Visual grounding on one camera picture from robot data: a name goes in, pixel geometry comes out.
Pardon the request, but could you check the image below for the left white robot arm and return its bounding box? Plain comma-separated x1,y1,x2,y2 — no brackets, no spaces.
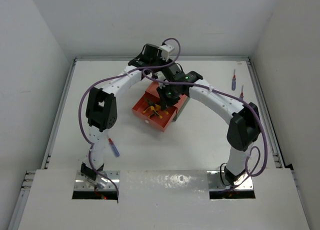
78,41,175,183

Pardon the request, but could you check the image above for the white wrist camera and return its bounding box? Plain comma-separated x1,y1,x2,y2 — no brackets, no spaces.
155,71,166,88
159,44,175,61

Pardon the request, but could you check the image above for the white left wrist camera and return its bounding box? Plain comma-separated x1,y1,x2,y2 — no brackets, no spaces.
159,44,175,61

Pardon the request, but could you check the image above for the blue screwdriver right front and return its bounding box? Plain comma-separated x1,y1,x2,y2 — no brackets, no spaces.
239,85,244,100

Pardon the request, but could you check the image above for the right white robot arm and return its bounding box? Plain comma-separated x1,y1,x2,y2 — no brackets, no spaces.
153,64,261,185

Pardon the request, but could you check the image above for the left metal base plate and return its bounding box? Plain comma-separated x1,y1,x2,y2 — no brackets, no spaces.
73,171,120,191

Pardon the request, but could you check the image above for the blue screwdriver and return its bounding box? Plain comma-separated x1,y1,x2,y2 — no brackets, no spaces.
231,69,237,91
239,85,244,100
108,138,120,158

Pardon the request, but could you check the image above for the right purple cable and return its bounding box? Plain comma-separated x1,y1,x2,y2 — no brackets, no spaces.
141,68,270,191

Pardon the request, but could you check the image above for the metal base plate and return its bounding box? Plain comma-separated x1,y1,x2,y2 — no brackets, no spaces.
207,170,255,191
73,171,120,191

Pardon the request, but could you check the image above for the white front cover board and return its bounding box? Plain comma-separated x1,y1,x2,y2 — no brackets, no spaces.
19,169,309,230

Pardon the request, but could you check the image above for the aluminium table frame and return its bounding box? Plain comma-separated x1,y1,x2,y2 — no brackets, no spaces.
7,55,311,230

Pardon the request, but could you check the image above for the purple cable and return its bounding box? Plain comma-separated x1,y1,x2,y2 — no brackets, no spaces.
141,68,270,191
78,37,182,198

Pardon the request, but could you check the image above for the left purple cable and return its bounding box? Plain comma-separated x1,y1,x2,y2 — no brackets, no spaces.
78,37,182,198

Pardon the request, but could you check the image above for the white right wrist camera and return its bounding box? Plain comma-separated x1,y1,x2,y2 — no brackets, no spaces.
155,71,166,88

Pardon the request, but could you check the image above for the orange drawer box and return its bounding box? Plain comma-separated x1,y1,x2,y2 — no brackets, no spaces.
131,82,189,132

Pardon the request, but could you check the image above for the blue screwdriver far right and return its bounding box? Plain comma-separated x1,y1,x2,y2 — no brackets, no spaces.
231,69,237,91

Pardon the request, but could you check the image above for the blue screwdriver near left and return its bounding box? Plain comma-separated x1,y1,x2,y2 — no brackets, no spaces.
108,138,120,158

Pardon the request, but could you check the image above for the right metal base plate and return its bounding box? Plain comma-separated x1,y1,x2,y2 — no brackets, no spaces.
207,170,255,191

